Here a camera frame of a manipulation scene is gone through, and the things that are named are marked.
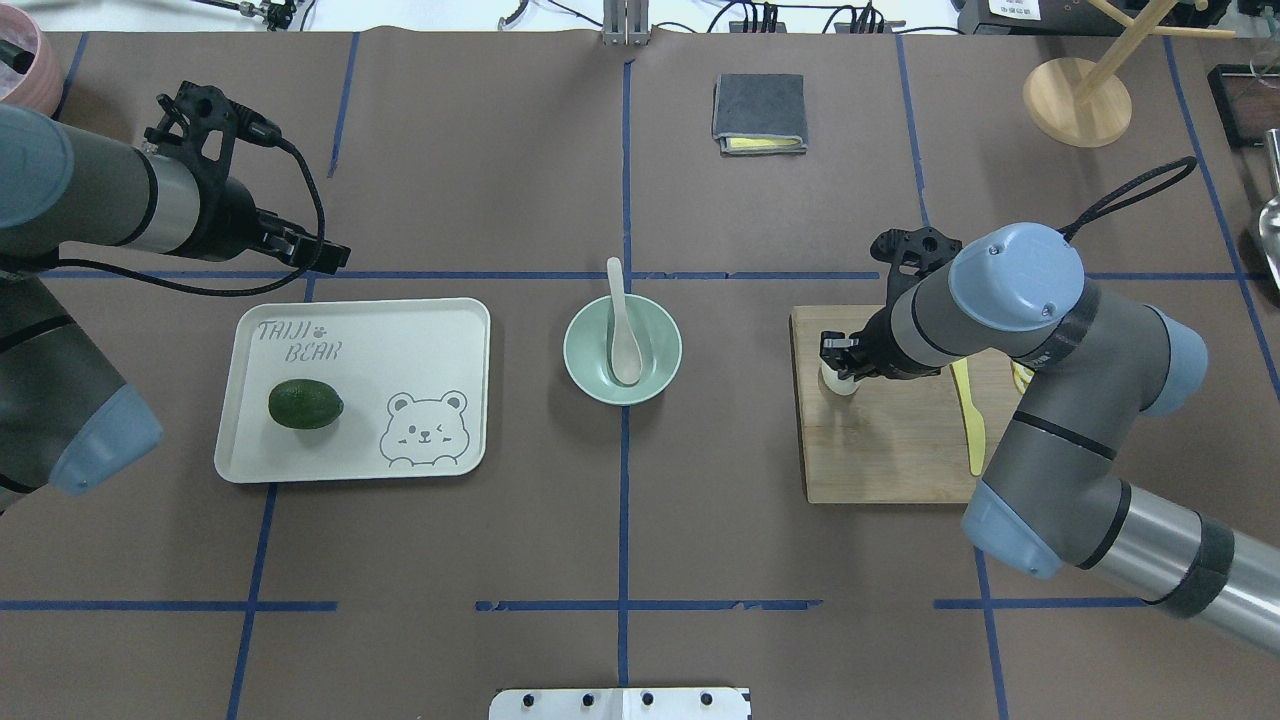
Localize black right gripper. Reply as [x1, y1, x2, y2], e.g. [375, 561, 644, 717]
[820, 228, 963, 382]

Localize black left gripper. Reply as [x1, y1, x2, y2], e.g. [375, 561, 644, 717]
[143, 82, 351, 273]

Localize white steamed bun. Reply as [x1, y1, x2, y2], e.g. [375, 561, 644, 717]
[819, 364, 861, 397]

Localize white ceramic spoon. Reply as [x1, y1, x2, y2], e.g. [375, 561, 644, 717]
[605, 258, 644, 386]

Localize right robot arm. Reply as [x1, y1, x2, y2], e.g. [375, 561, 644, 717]
[818, 222, 1279, 655]

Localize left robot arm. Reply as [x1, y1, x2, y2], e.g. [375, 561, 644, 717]
[1, 81, 349, 509]

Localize light green bowl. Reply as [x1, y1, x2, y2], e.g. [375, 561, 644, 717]
[562, 293, 684, 406]

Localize pink bowl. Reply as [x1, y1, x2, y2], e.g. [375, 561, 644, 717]
[1, 3, 64, 117]

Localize bamboo cutting board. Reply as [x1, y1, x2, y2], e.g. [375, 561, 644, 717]
[790, 305, 1021, 503]

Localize yellow plastic knife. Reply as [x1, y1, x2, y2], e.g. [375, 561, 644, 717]
[950, 357, 987, 478]

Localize green avocado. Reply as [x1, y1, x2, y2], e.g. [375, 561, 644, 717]
[268, 378, 346, 430]

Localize white bear tray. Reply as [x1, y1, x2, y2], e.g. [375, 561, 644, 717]
[214, 299, 490, 484]

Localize lemon slice top stacked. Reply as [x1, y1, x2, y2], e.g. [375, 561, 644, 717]
[1010, 360, 1036, 395]

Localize grey folded cloth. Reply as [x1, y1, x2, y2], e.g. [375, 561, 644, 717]
[710, 74, 809, 158]

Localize wooden mug tree stand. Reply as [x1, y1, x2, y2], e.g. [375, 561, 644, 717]
[1021, 1, 1236, 149]

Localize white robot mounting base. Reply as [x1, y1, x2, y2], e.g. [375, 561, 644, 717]
[488, 687, 753, 719]

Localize metal scoop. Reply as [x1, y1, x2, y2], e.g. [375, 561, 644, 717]
[1254, 128, 1279, 290]

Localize dark rectangular tray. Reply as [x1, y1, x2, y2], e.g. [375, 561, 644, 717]
[1207, 64, 1279, 149]

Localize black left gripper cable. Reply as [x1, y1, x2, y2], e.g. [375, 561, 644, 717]
[40, 126, 326, 299]

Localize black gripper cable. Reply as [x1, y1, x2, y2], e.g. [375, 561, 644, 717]
[40, 126, 326, 299]
[1060, 156, 1199, 243]

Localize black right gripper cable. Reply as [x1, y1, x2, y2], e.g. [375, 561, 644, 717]
[1060, 156, 1199, 243]

